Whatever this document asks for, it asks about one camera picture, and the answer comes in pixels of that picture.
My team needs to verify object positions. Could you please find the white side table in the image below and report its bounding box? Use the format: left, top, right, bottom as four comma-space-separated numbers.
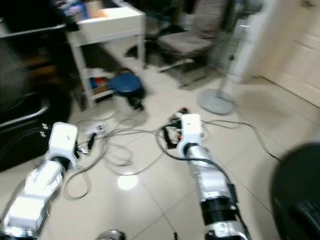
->
67, 4, 147, 109

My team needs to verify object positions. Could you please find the black glass coffee table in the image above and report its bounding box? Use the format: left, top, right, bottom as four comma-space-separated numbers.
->
270, 142, 320, 240

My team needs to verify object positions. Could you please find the grey round floor fan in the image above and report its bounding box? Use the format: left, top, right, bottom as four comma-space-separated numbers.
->
0, 40, 32, 114

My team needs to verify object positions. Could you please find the white power strip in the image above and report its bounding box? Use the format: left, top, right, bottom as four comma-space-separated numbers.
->
85, 122, 109, 136

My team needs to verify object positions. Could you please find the blue round stool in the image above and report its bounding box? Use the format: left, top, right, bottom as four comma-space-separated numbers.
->
107, 69, 147, 111

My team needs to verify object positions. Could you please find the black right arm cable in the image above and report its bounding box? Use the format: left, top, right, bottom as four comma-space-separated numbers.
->
162, 145, 238, 202

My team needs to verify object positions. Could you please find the blue box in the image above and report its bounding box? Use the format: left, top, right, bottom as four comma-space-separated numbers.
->
62, 1, 88, 23

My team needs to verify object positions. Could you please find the grey upholstered chair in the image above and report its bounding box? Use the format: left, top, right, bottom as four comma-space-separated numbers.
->
156, 0, 232, 89

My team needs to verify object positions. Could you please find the grey pedestal fan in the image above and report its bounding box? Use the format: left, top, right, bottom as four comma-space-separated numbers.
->
197, 0, 267, 116

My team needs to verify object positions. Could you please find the grey floor cable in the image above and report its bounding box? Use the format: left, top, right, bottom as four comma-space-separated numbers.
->
62, 122, 181, 201

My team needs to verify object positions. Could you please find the black cabinet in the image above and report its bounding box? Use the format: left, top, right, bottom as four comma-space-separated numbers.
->
0, 75, 74, 173

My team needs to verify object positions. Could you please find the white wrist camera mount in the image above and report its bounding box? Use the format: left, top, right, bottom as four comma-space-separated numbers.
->
48, 121, 80, 164
180, 113, 205, 146

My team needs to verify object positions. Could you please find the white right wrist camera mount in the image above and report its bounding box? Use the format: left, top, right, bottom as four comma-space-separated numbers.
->
180, 113, 205, 146

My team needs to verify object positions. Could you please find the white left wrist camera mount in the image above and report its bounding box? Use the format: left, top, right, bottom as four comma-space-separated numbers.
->
48, 121, 80, 164

